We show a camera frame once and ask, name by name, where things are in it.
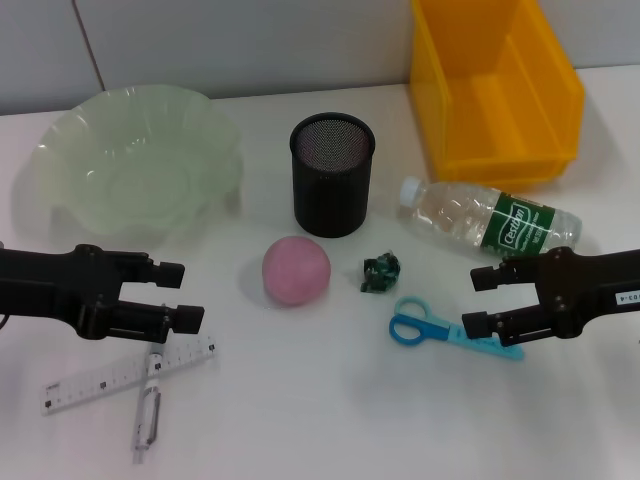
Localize green plastic wrapper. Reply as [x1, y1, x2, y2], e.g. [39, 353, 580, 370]
[358, 252, 403, 296]

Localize black mesh pen holder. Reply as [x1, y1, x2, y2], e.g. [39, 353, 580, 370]
[288, 113, 376, 238]

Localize transparent plastic ruler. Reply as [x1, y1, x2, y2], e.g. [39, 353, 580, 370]
[39, 333, 220, 418]

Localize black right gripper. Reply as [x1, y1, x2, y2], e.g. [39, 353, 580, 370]
[461, 247, 640, 349]

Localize pale green glass fruit plate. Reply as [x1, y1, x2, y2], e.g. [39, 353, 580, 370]
[30, 85, 246, 247]

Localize clear green-label water bottle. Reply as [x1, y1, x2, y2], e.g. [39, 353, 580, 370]
[397, 175, 584, 261]

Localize blue plastic scissors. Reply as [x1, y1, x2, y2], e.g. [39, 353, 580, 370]
[388, 294, 526, 362]

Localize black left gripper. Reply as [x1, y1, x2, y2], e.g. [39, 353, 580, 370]
[0, 244, 205, 344]

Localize yellow plastic bin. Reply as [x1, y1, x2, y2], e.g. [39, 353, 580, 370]
[409, 0, 586, 194]

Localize grey clear ballpoint pen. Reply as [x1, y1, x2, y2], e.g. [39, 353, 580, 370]
[130, 302, 169, 465]

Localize pink peach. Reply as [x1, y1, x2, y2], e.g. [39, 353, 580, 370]
[261, 235, 332, 307]

